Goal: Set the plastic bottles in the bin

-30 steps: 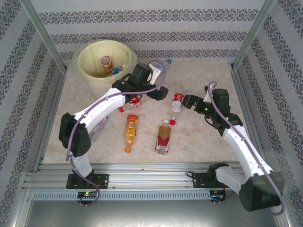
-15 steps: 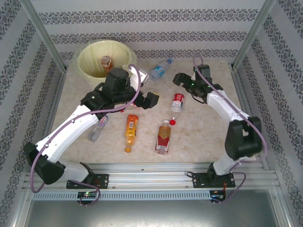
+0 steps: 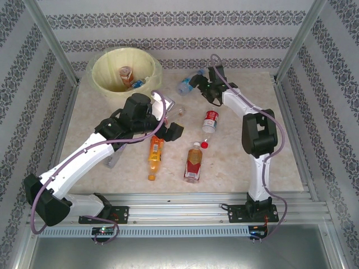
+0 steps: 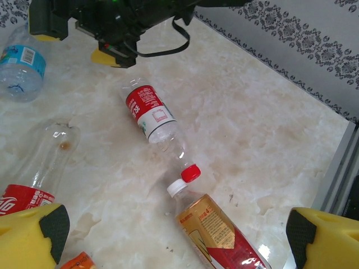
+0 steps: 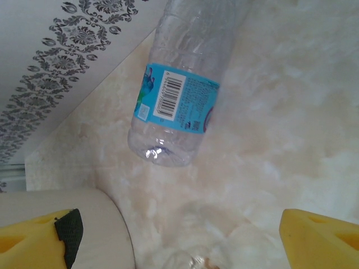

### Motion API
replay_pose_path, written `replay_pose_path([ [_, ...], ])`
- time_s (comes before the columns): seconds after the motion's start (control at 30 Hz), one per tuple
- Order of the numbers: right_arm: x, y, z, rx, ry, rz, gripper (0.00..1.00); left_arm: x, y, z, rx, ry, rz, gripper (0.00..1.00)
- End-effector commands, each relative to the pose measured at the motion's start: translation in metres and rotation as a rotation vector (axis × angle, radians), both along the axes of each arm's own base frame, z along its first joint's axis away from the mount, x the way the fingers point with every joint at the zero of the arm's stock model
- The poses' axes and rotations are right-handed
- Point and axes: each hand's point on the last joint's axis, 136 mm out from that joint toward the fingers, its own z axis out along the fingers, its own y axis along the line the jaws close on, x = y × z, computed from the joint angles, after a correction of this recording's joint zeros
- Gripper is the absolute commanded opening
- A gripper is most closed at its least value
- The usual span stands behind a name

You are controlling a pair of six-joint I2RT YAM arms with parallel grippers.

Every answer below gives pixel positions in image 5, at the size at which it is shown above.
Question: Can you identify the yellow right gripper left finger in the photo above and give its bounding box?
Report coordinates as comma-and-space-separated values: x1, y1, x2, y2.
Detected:
0, 208, 85, 269

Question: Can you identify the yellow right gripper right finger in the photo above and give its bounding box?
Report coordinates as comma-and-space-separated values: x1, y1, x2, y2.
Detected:
278, 208, 359, 269

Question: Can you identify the clear cola bottle red cap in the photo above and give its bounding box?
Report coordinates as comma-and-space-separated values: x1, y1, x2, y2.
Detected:
162, 246, 235, 269

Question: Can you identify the clear bottle light blue label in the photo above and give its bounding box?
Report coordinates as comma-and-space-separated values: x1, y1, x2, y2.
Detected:
127, 0, 242, 169

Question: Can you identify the white plastic bin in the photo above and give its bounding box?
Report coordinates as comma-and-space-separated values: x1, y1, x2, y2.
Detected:
0, 188, 137, 269

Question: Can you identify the aluminium frame rail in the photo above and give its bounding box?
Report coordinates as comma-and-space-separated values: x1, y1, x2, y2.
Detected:
0, 164, 26, 193

